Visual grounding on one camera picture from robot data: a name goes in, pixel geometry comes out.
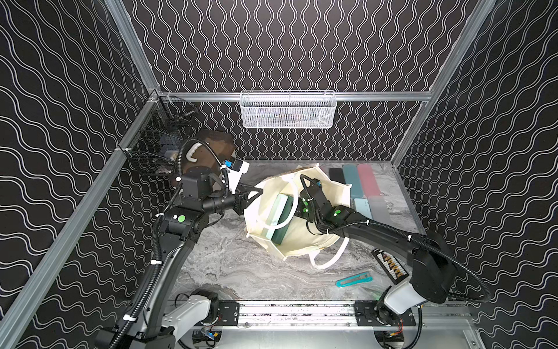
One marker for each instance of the black pencil case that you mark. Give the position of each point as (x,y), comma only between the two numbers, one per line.
(337,175)

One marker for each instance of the white wire mesh basket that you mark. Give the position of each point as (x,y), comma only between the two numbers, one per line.
(288,109)

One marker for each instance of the pink pencil case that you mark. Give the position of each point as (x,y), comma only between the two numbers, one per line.
(368,180)

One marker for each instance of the translucent clear pencil case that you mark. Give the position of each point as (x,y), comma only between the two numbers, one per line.
(379,209)

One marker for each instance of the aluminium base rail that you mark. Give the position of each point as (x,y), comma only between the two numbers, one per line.
(312,315)

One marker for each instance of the teal utility knife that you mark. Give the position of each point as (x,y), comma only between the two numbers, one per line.
(354,280)

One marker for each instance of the black card with brown items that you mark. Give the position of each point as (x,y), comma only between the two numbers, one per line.
(391,266)

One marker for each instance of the black wire basket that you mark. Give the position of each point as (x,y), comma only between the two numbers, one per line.
(155,148)

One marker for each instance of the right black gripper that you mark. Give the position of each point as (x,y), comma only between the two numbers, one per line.
(299,203)

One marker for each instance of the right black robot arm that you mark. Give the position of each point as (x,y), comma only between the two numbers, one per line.
(433,266)

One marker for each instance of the brown lidded storage box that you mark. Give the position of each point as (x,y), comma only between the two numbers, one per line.
(221,143)

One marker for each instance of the white pencil case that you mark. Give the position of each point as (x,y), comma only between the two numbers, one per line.
(278,213)

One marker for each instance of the teal translucent pencil case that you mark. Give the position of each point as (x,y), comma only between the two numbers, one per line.
(352,178)

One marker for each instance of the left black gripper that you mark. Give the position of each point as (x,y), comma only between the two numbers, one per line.
(240,201)

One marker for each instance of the cream canvas tote bag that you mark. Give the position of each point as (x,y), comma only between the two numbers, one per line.
(291,238)

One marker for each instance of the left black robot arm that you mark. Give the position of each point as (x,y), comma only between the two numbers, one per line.
(204,187)

